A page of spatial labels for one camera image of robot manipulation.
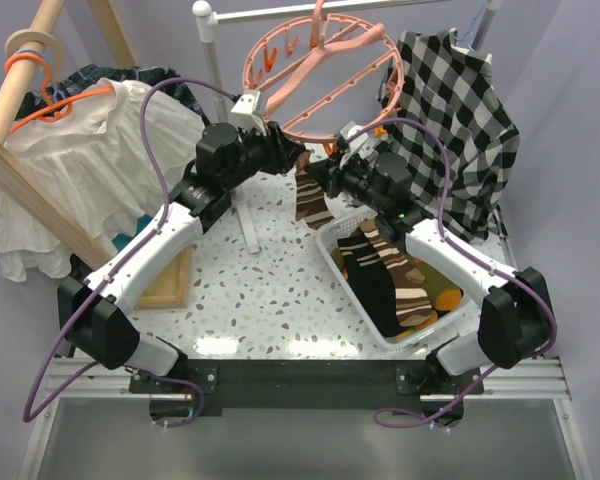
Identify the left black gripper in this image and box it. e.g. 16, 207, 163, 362
223, 119, 306, 192

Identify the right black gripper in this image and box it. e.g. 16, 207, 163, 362
305, 148, 387, 214

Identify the brown striped sock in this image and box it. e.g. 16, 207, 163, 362
359, 219, 433, 328
295, 152, 334, 230

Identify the pink round clip hanger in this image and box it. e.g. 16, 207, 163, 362
242, 1, 406, 144

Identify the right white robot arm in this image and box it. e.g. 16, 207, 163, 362
305, 153, 557, 393

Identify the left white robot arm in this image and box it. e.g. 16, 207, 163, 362
58, 122, 307, 392

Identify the blue clothes hanger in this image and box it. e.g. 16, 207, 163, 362
454, 0, 488, 50

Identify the orange clothes hanger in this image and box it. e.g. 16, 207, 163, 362
4, 49, 115, 134

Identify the white plastic basket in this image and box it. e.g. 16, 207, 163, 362
316, 208, 472, 350

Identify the black striped sock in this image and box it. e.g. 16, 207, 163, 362
338, 235, 405, 338

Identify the black white checkered shirt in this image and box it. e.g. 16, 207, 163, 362
373, 29, 520, 241

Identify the olive orange sock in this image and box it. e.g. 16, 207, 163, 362
397, 255, 464, 339

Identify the teal cloth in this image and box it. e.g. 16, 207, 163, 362
112, 215, 152, 251

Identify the white blouse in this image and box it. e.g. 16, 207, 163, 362
0, 78, 205, 282

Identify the dark patterned garment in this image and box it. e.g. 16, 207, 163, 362
15, 64, 210, 125

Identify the wooden clothes rack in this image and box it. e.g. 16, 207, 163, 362
0, 0, 191, 311

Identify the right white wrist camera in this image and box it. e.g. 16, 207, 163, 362
336, 121, 377, 164

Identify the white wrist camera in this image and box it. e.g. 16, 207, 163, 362
336, 121, 377, 164
230, 90, 267, 134

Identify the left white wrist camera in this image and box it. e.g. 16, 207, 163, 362
230, 90, 267, 134

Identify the white metal clothes rail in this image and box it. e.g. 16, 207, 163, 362
190, 0, 501, 256

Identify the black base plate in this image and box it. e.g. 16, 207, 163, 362
126, 359, 480, 421

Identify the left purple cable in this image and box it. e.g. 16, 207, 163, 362
23, 77, 241, 429

